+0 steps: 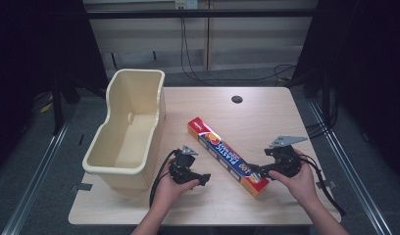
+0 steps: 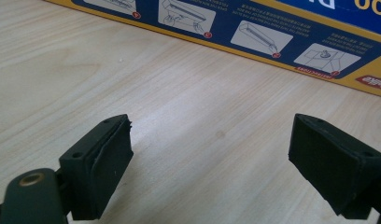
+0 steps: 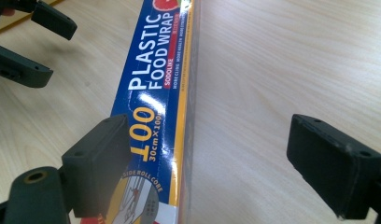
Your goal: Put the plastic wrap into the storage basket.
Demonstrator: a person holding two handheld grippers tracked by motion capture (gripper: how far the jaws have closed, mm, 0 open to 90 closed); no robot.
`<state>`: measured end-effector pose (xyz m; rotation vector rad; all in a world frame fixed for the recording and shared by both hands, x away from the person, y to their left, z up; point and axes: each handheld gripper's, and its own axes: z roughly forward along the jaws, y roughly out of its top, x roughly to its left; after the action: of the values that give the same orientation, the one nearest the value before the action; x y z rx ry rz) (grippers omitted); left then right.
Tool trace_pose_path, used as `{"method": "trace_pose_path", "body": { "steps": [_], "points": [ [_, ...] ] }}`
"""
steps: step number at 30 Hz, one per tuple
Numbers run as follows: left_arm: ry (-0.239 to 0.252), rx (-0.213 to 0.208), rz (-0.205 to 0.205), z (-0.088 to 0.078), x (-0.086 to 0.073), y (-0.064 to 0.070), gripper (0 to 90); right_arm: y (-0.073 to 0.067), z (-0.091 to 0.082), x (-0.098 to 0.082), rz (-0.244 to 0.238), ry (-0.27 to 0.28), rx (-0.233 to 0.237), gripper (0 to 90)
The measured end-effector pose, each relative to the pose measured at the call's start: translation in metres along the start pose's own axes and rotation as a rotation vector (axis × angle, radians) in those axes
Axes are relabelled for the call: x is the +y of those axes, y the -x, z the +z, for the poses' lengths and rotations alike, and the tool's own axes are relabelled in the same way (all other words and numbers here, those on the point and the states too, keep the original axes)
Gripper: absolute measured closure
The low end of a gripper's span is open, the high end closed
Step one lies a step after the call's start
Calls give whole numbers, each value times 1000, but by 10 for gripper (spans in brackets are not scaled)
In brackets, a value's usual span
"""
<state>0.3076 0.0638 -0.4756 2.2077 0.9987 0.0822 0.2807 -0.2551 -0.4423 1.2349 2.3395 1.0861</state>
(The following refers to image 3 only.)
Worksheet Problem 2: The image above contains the blue yellow cling film box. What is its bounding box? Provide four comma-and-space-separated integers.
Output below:
79, 0, 203, 224

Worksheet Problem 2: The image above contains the yellow tape strip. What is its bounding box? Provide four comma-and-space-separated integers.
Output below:
0, 0, 65, 35

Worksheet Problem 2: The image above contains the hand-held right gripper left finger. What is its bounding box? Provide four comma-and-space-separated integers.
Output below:
61, 113, 133, 219

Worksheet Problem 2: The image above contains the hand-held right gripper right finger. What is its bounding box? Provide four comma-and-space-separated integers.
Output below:
286, 113, 381, 220

